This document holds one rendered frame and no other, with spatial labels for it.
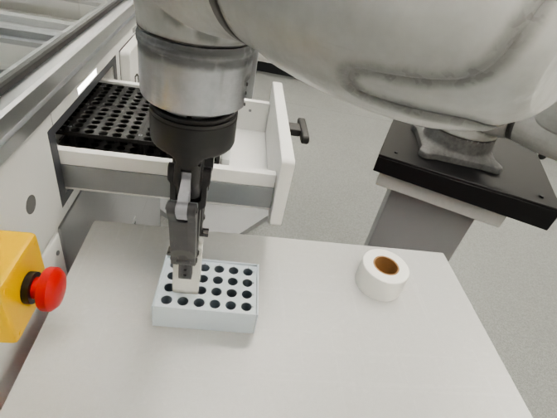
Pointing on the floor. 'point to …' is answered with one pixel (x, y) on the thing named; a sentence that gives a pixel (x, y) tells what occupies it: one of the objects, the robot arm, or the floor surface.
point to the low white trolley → (261, 340)
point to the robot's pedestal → (423, 219)
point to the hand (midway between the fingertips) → (187, 264)
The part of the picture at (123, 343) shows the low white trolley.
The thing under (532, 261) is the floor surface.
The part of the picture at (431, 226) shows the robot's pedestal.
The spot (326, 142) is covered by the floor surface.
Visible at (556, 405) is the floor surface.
